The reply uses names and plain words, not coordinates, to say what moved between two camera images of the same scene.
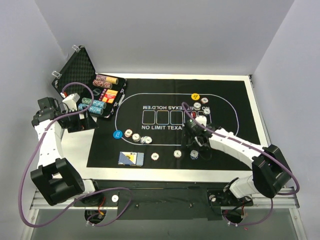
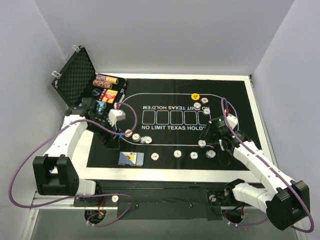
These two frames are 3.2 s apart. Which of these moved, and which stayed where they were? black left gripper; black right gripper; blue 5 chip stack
Moved: black right gripper; black left gripper
Stayed: blue 5 chip stack
